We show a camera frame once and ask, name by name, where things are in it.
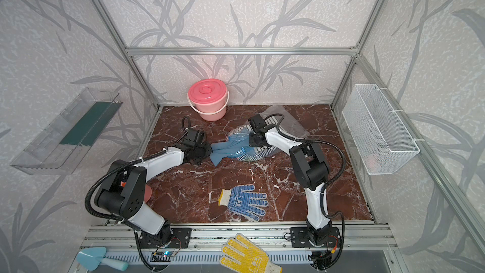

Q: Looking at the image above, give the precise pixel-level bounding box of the clear vacuum storage bag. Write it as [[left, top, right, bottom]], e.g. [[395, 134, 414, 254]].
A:
[[226, 105, 311, 163]]

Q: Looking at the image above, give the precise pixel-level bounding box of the blue dotted work glove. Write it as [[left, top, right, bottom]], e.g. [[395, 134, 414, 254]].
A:
[[218, 185, 269, 222]]

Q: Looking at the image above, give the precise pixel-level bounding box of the pink watering can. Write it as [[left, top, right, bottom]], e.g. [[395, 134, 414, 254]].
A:
[[143, 185, 153, 203]]

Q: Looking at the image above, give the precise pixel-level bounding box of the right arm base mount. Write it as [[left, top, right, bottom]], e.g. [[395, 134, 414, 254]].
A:
[[290, 226, 341, 249]]

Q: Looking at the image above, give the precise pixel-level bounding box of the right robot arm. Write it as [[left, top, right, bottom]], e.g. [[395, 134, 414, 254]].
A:
[[248, 113, 346, 246]]

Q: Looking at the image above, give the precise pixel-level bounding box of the light blue hand trowel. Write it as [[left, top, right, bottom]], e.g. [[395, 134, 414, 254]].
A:
[[76, 246, 129, 272]]

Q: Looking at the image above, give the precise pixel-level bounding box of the clear plastic wall shelf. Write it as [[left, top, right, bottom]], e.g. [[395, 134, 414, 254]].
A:
[[11, 88, 123, 176]]

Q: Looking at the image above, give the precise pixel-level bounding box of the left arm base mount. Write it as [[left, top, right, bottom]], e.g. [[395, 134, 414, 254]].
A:
[[138, 227, 192, 249]]

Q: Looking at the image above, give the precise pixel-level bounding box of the yellow dotted work glove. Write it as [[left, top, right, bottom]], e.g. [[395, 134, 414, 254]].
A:
[[219, 233, 282, 273]]

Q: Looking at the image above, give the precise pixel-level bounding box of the pink item in basket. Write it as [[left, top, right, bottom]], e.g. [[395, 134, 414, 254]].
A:
[[366, 154, 381, 174]]

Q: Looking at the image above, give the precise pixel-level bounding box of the pink lidded plastic bucket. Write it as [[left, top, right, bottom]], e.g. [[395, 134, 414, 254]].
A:
[[187, 78, 229, 121]]

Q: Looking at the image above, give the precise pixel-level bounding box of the white wire mesh basket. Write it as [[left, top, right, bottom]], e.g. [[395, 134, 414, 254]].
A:
[[342, 83, 420, 175]]

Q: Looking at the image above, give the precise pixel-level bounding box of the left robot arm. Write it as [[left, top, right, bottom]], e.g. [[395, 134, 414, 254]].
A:
[[84, 116, 212, 242]]

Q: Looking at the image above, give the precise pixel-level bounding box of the black white striped garment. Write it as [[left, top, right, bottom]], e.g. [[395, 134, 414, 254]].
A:
[[234, 113, 282, 162]]

